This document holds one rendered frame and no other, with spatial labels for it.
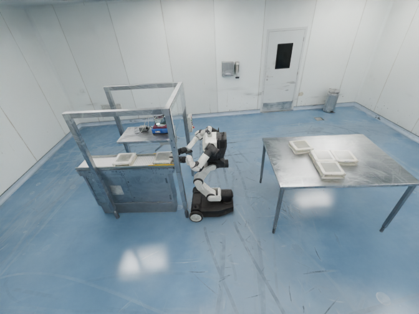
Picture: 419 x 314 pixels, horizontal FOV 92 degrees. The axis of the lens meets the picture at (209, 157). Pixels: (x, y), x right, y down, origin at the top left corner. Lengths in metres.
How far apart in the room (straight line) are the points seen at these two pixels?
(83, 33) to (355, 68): 7.02
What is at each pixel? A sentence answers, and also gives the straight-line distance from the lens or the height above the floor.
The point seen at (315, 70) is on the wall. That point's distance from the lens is 6.67.
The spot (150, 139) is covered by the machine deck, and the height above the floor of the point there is 1.38.
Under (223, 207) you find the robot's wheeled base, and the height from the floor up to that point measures 0.17.
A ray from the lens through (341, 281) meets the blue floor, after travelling 3.03.
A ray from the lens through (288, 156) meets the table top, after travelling 2.93.
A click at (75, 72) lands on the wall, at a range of 6.67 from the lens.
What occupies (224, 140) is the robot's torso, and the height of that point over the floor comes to 1.28.
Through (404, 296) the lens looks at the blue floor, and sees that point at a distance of 3.27.
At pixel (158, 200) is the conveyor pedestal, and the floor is 0.27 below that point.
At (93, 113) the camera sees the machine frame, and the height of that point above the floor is 1.73.
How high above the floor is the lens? 2.52
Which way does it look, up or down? 35 degrees down
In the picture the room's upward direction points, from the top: 4 degrees counter-clockwise
